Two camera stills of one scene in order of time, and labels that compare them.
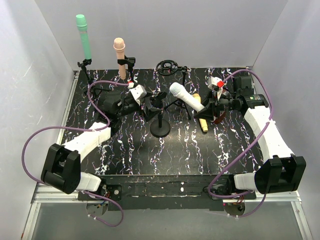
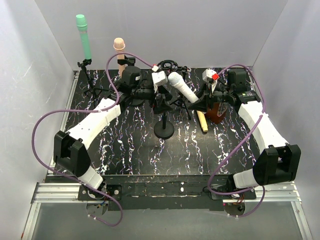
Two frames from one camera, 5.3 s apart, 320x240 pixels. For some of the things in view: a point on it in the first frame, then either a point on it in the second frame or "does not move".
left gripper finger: (160, 95) -> (161, 89)
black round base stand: (130, 62) does not move
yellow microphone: (202, 122) does not move
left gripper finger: (151, 112) -> (160, 108)
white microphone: (178, 90) -> (176, 79)
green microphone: (82, 25) does not move
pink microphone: (119, 45) does not move
